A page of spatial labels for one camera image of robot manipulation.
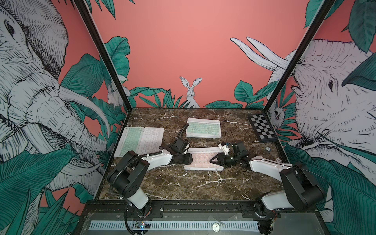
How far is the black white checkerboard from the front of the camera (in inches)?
40.5

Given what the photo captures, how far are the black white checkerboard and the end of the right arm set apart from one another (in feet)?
1.20

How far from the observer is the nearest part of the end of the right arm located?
0.68m
